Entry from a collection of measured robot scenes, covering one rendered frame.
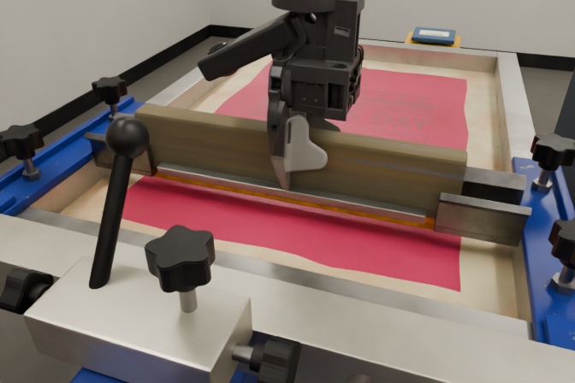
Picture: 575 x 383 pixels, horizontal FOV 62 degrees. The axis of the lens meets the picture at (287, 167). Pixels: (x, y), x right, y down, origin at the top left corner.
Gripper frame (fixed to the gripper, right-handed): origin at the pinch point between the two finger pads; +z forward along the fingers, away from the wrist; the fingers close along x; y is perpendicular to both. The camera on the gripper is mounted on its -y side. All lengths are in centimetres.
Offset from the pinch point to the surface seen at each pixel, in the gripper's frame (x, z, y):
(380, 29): 368, 81, -40
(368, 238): -3.2, 5.3, 10.6
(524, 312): -11.4, 3.2, 25.5
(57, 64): 172, 66, -200
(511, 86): 40.7, 1.8, 27.1
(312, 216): -1.4, 5.3, 3.6
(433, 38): 74, 4, 12
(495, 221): -2.7, 0.4, 22.9
